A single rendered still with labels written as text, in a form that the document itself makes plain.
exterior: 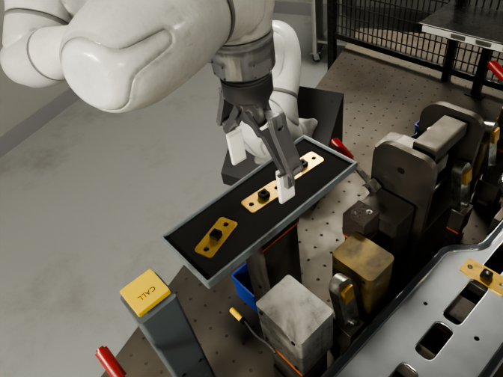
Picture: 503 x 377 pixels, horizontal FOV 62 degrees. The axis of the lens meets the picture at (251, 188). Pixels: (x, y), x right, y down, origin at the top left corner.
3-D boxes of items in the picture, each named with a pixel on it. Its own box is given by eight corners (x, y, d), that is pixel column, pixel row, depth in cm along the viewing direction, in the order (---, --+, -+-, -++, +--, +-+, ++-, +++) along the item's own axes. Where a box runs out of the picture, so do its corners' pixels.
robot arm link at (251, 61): (230, 54, 50) (238, 96, 55) (287, 27, 54) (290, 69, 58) (191, 34, 56) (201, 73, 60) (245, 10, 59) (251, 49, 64)
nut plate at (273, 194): (252, 214, 74) (251, 209, 74) (239, 203, 77) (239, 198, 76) (288, 191, 77) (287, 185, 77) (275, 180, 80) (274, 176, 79)
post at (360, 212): (355, 329, 105) (364, 227, 77) (339, 316, 108) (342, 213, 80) (367, 316, 107) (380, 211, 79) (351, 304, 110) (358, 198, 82)
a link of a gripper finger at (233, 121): (239, 113, 63) (234, 105, 63) (221, 136, 73) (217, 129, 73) (260, 102, 64) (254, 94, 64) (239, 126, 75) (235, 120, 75)
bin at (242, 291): (259, 316, 110) (254, 298, 104) (234, 293, 116) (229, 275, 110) (287, 289, 115) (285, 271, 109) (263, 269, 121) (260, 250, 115)
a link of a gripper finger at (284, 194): (290, 161, 66) (293, 164, 65) (292, 193, 70) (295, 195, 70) (275, 171, 64) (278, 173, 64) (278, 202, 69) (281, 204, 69)
